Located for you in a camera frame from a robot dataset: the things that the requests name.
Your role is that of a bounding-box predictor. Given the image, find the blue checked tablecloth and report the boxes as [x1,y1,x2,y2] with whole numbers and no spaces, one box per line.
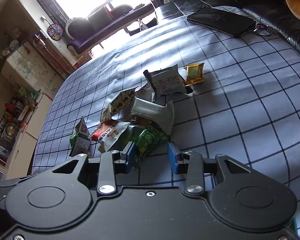
[32,16,300,235]

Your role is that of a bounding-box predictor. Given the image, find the key ring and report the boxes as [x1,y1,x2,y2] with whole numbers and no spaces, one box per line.
[251,23,273,37]

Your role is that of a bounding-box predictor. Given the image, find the gold brown biscuit packet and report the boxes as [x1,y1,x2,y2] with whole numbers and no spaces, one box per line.
[184,63,204,86]

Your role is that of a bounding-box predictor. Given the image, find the white hawthorn snack bar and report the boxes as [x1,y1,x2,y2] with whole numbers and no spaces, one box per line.
[130,98,174,135]

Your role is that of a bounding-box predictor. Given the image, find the white decorated cabinet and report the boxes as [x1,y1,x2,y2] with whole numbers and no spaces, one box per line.
[1,42,63,98]

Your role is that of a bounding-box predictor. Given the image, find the purple chaise lounge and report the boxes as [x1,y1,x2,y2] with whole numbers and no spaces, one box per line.
[66,4,154,55]

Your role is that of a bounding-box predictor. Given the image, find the red white snack bag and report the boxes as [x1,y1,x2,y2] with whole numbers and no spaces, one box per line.
[89,119,130,153]

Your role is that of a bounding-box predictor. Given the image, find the round colourful dartboard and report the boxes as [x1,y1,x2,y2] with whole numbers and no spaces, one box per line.
[47,23,64,41]

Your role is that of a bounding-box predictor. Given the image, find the brown patterned snack packet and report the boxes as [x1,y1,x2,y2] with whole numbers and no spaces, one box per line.
[100,87,136,123]

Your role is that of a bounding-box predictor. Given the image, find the grey label snack packet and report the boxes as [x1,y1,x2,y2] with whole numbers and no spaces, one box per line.
[143,64,187,98]

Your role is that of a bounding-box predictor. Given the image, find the red stick vacuum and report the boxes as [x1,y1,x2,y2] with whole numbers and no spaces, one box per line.
[34,32,71,77]

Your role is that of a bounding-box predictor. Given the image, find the grey cushion on chaise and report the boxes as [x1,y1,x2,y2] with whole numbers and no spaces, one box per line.
[88,7,113,31]

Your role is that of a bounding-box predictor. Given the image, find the green white triangular packet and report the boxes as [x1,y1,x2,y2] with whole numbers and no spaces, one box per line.
[69,117,91,157]

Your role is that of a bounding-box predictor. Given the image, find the green foil snack packet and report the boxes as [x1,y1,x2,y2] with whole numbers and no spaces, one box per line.
[133,123,169,168]

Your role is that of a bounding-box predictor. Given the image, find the black leather sofa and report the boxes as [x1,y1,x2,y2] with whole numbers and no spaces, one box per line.
[155,0,300,54]

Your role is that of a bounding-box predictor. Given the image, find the white tv sideboard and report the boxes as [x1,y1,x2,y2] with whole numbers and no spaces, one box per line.
[2,94,52,180]

